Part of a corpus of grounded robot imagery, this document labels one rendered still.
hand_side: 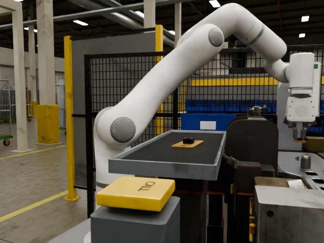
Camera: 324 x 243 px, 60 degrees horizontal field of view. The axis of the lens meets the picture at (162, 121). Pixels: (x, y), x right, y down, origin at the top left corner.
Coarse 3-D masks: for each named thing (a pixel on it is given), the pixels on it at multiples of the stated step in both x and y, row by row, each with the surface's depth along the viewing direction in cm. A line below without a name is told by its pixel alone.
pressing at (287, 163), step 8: (280, 152) 129; (288, 152) 129; (296, 152) 129; (280, 160) 112; (288, 160) 112; (296, 160) 112; (312, 160) 112; (320, 160) 112; (280, 168) 97; (288, 168) 99; (296, 168) 99; (312, 168) 99; (320, 168) 99; (288, 176) 91; (296, 176) 89; (304, 176) 87; (312, 176) 88; (320, 176) 88; (304, 184) 83; (312, 184) 79; (320, 184) 80
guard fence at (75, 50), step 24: (72, 48) 336; (96, 48) 322; (120, 48) 309; (144, 48) 297; (72, 72) 339; (96, 72) 324; (144, 72) 299; (72, 96) 342; (72, 120) 344; (72, 144) 345; (72, 168) 346; (72, 192) 349
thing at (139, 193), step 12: (120, 180) 29; (132, 180) 29; (144, 180) 29; (156, 180) 29; (168, 180) 29; (108, 192) 25; (120, 192) 25; (132, 192) 25; (144, 192) 25; (156, 192) 25; (168, 192) 26; (108, 204) 25; (120, 204) 24; (132, 204) 24; (144, 204) 24; (156, 204) 23
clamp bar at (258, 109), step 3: (264, 105) 113; (252, 108) 114; (255, 108) 113; (258, 108) 113; (261, 108) 114; (264, 108) 113; (252, 111) 115; (255, 111) 113; (258, 111) 113; (264, 111) 114; (255, 114) 113; (258, 114) 113
